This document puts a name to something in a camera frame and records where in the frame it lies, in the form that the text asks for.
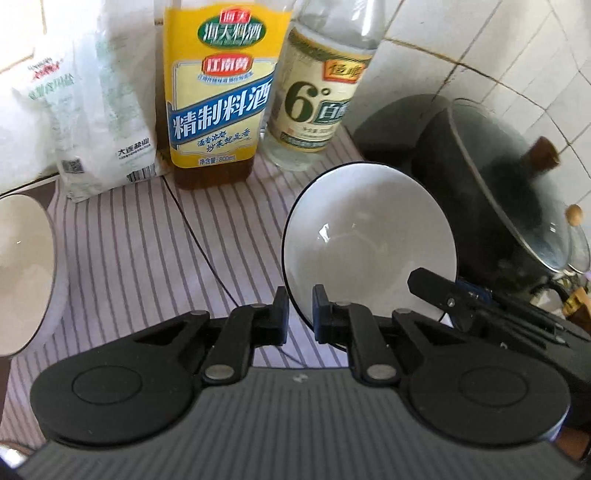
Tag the cooking wine bottle yellow label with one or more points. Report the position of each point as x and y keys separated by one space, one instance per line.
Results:
x=217 y=106

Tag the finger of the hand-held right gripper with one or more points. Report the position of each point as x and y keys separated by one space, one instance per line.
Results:
x=434 y=290

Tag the white salt bag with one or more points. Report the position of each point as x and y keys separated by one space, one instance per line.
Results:
x=92 y=101

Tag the glass pot lid wooden knob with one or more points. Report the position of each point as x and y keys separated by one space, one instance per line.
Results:
x=582 y=249

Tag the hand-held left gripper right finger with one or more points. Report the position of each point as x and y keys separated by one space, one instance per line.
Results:
x=322 y=318

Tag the glass wok lid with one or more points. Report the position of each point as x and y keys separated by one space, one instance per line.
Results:
x=508 y=207

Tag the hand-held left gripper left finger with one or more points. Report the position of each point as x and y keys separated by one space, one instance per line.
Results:
x=279 y=318

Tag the white ribbed bowl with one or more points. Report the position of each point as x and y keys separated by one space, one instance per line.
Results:
x=369 y=230
x=23 y=277

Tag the clear vinegar bottle yellow cap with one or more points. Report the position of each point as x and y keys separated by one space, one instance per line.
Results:
x=314 y=101

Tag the striped pink table mat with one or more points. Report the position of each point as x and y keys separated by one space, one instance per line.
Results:
x=138 y=258

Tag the black wok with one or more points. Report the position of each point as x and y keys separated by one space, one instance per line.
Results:
x=434 y=184

